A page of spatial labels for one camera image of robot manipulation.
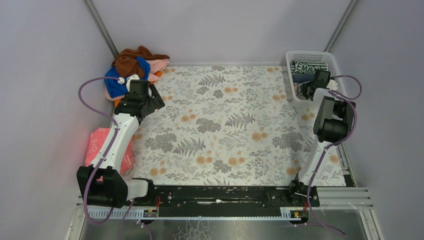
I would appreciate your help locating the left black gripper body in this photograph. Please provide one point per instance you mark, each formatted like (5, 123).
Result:
(151, 102)

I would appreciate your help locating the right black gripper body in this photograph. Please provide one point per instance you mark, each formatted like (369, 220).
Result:
(307, 89)

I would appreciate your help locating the orange blue rabbit towel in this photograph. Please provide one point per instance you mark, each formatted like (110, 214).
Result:
(298, 91)

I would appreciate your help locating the brown towel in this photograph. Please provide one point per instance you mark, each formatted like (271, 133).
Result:
(126, 63)

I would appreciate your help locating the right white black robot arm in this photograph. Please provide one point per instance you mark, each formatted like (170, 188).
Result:
(333, 124)

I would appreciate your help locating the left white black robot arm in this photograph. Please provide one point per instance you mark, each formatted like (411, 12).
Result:
(101, 183)

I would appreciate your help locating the white plastic basket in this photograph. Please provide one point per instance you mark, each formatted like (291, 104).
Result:
(310, 56)

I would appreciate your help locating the dark blue rolled towel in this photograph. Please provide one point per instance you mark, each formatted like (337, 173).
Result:
(302, 78)

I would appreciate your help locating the striped lemon rolled towel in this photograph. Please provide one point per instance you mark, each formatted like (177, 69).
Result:
(307, 67)

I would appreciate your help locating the light pink towel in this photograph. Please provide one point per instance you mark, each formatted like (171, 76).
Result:
(157, 68)

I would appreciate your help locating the pink patterned towel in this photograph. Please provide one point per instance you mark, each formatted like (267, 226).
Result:
(96, 141)

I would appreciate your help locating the floral table mat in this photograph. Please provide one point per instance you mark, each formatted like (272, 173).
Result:
(224, 125)

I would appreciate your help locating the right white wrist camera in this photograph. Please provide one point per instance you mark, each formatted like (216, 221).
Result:
(332, 85)

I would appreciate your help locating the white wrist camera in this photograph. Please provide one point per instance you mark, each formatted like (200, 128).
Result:
(127, 81)
(332, 85)

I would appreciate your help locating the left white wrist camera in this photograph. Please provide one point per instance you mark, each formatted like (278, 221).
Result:
(127, 81)

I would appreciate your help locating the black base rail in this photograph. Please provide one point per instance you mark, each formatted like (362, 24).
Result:
(225, 201)

